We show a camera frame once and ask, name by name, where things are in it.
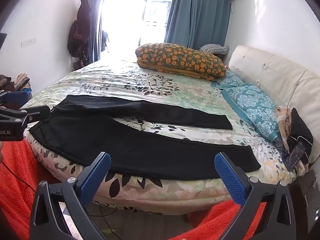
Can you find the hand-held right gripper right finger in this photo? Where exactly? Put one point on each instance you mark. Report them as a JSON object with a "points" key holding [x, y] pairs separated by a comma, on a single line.
{"points": [[231, 180]]}

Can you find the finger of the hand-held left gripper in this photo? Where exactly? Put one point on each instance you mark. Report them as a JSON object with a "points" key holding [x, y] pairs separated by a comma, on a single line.
{"points": [[17, 97], [37, 112]]}

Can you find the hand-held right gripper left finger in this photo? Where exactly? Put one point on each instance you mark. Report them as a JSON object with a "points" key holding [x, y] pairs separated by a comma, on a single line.
{"points": [[96, 177]]}

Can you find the black pants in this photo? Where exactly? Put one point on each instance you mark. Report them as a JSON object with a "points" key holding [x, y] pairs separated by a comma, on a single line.
{"points": [[140, 150]]}

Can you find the pile of clothes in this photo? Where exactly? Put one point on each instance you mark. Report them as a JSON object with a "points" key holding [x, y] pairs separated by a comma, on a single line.
{"points": [[20, 81]]}

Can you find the dark blue patterned packet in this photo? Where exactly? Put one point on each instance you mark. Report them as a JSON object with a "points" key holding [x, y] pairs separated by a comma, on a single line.
{"points": [[296, 155]]}

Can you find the teal damask pillow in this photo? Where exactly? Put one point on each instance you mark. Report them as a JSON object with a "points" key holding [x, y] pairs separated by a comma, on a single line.
{"points": [[252, 107], [227, 81]]}

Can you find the peach patterned cloth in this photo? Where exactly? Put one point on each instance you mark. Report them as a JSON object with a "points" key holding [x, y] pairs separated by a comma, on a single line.
{"points": [[282, 120]]}

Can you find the dark nightstand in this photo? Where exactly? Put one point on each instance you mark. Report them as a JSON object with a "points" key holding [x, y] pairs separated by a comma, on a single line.
{"points": [[308, 197]]}

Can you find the brown hanging bag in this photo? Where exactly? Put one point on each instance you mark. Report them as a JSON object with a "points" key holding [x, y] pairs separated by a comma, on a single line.
{"points": [[76, 37]]}

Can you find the black garment with white piping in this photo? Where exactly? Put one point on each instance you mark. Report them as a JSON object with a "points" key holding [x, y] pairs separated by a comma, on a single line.
{"points": [[300, 127]]}

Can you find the bed with floral sheet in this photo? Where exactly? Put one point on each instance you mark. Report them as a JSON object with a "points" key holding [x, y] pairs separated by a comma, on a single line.
{"points": [[125, 80]]}

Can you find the dark hanging coat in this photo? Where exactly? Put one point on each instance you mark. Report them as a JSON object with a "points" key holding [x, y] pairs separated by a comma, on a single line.
{"points": [[83, 17]]}

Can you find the blue curtain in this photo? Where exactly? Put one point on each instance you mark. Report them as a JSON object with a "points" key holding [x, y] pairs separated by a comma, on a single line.
{"points": [[96, 17], [197, 12]]}

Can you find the cream padded headboard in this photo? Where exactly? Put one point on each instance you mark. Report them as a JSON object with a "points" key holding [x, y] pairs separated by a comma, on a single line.
{"points": [[275, 72]]}

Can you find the orange floral folded quilt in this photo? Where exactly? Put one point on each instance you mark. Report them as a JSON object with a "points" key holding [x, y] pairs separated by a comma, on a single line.
{"points": [[180, 60]]}

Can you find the grey knitted item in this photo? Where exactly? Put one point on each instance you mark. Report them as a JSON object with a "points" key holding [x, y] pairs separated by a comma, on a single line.
{"points": [[213, 48]]}

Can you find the glass sliding door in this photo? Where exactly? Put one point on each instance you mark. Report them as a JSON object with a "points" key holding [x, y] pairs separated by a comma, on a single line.
{"points": [[130, 17]]}

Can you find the white wall switch plate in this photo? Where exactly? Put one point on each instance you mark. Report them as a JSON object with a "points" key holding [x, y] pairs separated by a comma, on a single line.
{"points": [[29, 42]]}

